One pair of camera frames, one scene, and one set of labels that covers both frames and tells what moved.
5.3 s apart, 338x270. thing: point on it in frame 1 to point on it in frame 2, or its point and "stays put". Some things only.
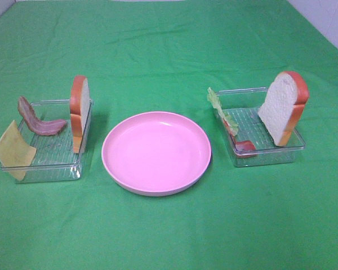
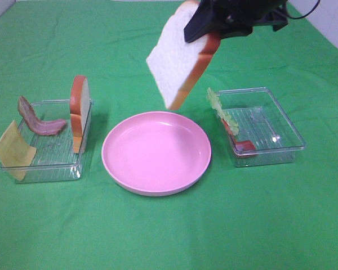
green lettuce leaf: [231, 126] stays put
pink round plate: [156, 153] stays put
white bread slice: [285, 103] to [176, 64]
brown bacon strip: [45, 127] stays put
